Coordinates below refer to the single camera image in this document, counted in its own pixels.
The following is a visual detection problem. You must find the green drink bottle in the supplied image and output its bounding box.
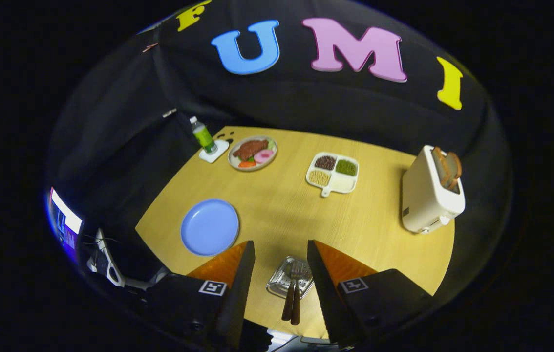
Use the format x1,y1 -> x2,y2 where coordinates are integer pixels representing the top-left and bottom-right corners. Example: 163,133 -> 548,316
189,116 -> 218,154

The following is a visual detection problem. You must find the white divided bean tray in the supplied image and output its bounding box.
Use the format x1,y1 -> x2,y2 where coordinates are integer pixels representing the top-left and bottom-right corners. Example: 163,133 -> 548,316
305,152 -> 360,198

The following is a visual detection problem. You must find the perforated metal tray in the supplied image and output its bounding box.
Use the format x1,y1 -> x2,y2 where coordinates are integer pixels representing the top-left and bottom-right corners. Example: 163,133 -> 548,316
266,256 -> 315,299

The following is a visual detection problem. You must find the white stand frame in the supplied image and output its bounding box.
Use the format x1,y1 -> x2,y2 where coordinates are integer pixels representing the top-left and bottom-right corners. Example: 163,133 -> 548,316
85,228 -> 127,288

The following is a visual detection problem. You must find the lit computer monitor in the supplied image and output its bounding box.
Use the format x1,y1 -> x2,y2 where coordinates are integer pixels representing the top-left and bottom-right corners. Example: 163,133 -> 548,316
47,187 -> 84,255

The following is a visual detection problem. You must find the metal spoon wooden handle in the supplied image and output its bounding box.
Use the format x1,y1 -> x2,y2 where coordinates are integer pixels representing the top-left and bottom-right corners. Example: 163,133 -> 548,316
281,264 -> 297,322

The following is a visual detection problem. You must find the brown bread slice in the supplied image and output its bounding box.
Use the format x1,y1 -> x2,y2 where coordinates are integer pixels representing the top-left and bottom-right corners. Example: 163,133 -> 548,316
446,152 -> 463,190
432,147 -> 453,186

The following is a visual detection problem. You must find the plate of toy food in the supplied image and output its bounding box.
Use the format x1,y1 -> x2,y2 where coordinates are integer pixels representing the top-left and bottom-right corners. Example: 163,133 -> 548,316
228,135 -> 278,172

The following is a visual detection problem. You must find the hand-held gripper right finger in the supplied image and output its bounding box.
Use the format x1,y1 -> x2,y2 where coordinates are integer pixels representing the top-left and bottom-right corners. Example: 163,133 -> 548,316
307,240 -> 435,345

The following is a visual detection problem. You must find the blue round plate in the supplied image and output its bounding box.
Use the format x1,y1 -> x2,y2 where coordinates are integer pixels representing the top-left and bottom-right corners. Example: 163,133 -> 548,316
180,198 -> 240,257

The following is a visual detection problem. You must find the metal fork wooden handle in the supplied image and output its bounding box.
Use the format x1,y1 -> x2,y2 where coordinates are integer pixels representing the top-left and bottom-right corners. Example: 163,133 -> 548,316
290,262 -> 306,326

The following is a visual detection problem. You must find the white toaster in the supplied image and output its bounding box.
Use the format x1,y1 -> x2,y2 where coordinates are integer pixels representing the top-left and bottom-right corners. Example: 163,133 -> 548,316
401,145 -> 466,234

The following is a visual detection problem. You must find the white square coaster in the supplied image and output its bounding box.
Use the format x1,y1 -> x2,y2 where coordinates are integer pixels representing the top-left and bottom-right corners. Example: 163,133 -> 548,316
199,139 -> 230,164

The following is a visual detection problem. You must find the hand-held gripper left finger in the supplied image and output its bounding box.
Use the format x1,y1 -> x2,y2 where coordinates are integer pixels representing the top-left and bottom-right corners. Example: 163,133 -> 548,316
144,240 -> 256,349

